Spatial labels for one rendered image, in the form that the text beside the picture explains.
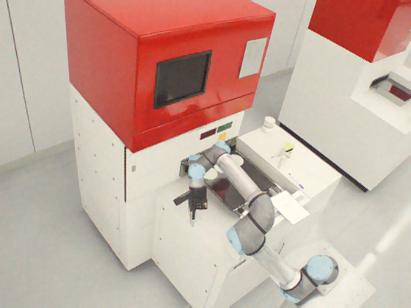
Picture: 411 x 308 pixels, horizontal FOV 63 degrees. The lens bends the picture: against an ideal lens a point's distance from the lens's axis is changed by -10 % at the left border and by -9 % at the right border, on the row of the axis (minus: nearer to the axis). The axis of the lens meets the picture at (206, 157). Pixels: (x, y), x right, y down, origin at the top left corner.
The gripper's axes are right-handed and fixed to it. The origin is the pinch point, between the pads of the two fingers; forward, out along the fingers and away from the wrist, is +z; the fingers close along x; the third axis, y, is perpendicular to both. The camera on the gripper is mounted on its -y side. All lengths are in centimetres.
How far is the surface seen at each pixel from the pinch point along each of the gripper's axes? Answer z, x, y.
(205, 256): 19.2, 1.3, 8.6
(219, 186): -14.3, 20.1, 21.5
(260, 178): -17, 23, 48
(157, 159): -31.0, 17.2, -14.4
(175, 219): 3.7, 20.2, -3.7
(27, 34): -111, 112, -99
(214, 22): -96, -21, 3
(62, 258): 53, 87, -76
